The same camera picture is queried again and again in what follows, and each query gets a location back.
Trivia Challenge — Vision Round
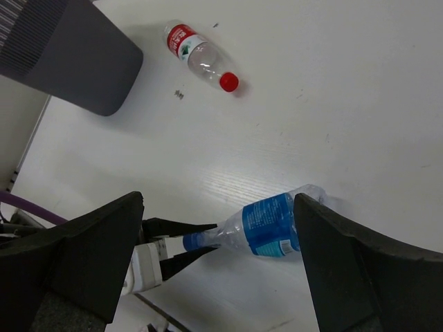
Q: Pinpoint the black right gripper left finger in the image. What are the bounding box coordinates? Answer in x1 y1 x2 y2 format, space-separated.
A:
1 192 144 331

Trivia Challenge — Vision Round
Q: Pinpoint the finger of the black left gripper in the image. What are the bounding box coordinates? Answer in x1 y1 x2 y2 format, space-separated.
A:
160 247 217 281
141 218 217 241

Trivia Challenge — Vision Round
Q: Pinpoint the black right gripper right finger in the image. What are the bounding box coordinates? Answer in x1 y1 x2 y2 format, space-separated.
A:
293 194 442 331

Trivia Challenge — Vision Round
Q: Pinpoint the crushed bottle blue label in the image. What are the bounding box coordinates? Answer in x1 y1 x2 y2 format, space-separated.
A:
183 184 327 258

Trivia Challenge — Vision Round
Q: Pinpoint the clear bottle red label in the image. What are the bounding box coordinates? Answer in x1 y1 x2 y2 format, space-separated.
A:
163 19 240 93

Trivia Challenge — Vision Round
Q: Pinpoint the grey mesh waste bin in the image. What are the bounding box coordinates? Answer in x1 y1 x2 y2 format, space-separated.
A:
1 1 143 116

